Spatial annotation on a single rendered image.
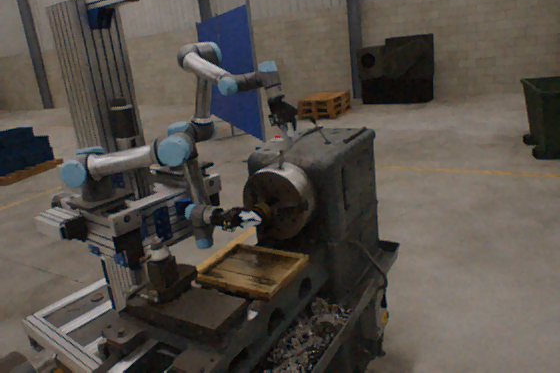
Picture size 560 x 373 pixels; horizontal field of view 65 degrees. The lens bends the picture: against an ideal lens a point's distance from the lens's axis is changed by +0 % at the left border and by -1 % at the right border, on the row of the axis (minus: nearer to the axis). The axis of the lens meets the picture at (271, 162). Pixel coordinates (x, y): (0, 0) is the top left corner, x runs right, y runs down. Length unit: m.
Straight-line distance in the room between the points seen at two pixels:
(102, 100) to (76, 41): 0.29
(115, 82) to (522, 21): 10.07
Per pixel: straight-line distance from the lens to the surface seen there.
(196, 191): 2.00
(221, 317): 1.43
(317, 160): 1.92
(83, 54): 2.28
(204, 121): 2.39
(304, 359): 1.84
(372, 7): 12.16
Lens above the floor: 1.75
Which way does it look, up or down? 15 degrees down
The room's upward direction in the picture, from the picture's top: 7 degrees counter-clockwise
